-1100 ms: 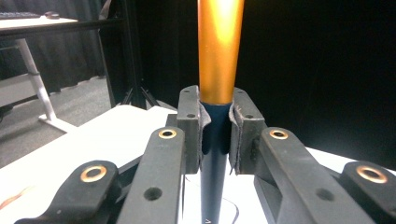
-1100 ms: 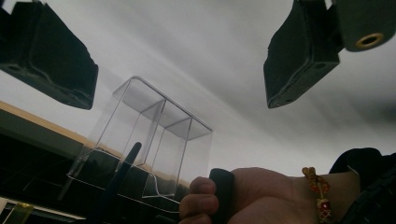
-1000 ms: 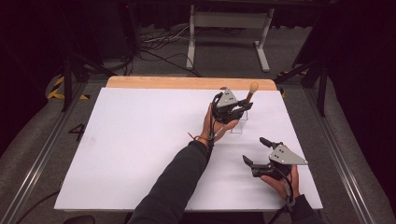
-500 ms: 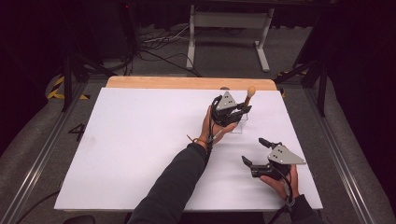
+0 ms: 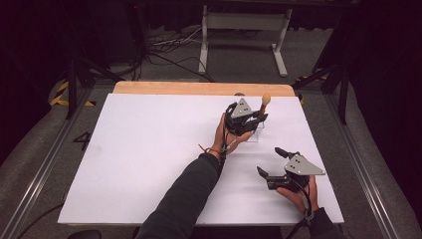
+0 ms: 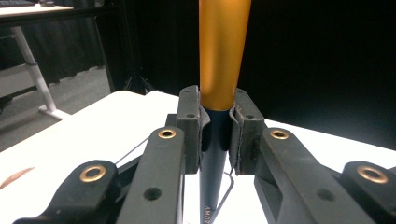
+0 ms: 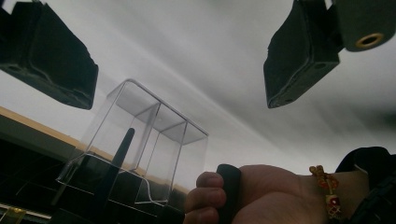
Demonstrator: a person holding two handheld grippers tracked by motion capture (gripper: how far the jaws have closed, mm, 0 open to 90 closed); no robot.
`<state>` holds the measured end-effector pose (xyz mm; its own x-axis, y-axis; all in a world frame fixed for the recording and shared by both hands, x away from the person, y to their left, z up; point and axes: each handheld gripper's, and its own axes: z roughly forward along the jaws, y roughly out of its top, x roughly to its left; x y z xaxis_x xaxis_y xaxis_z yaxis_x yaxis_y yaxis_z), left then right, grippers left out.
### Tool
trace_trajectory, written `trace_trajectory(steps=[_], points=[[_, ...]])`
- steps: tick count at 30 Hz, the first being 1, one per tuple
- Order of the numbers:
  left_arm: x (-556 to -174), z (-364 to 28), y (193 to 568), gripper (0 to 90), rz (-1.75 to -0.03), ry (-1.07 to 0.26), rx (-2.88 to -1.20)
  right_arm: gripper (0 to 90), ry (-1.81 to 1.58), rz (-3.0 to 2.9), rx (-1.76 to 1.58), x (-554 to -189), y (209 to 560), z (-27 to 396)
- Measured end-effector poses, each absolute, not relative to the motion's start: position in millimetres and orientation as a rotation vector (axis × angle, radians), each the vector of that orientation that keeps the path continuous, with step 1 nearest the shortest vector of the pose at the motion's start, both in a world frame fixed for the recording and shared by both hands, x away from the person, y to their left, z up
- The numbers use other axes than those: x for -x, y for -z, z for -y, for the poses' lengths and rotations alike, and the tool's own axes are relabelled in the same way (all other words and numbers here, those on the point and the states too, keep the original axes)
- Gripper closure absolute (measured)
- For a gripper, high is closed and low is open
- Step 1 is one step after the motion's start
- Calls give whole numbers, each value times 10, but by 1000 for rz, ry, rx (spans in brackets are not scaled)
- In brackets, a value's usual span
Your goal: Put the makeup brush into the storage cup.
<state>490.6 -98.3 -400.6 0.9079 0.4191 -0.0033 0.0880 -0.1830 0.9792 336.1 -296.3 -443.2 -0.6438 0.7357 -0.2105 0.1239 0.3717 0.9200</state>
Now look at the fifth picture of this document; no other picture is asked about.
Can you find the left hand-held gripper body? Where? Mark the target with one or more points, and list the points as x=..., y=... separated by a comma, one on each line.
x=241, y=111

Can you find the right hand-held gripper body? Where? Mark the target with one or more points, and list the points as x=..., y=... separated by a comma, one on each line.
x=302, y=167

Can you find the person's right hand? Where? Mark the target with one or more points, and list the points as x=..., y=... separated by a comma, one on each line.
x=303, y=199

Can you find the person's left hand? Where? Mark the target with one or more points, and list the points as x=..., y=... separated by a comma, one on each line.
x=222, y=139

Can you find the wooden table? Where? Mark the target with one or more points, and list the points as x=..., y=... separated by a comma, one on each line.
x=185, y=88

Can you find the black tripod stand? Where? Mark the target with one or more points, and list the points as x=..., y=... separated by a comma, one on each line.
x=343, y=89
x=72, y=86

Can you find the white board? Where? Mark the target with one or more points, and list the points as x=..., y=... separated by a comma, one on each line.
x=132, y=159

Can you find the dark tall box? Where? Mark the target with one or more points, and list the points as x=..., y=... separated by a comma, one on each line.
x=136, y=30

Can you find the yellow black floor tape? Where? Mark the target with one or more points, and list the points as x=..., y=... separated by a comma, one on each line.
x=60, y=94

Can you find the aluminium floor rail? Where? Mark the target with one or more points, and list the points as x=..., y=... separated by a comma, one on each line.
x=43, y=166
x=361, y=166

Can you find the white metal frame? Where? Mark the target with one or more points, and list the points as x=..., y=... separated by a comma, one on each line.
x=245, y=21

